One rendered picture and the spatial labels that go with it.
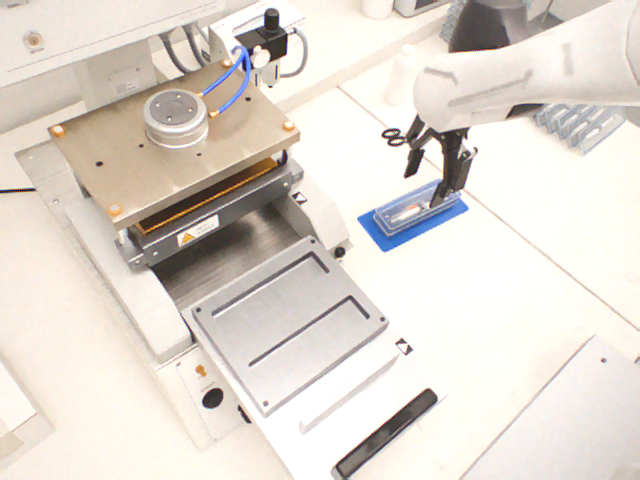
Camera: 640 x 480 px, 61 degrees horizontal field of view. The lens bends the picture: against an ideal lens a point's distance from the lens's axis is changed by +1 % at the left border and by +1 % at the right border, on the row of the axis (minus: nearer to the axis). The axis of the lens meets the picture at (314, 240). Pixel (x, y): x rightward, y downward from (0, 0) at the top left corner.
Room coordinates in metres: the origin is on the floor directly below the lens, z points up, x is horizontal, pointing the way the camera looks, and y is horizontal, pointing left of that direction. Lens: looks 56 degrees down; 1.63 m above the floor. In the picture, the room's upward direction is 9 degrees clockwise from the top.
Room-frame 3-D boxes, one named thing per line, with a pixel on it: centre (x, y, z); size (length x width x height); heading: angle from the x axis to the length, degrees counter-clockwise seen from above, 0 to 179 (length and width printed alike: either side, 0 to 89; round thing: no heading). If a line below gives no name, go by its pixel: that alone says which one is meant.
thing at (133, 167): (0.53, 0.21, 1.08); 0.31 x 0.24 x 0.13; 135
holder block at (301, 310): (0.31, 0.02, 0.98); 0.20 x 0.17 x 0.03; 135
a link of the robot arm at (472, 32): (0.67, -0.22, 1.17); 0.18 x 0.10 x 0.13; 23
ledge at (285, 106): (1.23, 0.06, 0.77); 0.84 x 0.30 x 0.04; 139
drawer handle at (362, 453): (0.18, -0.12, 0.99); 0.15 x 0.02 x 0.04; 135
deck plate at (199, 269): (0.52, 0.22, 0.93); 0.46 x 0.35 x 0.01; 45
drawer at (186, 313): (0.28, -0.02, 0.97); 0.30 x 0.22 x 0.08; 45
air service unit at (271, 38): (0.74, 0.14, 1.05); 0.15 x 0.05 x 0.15; 135
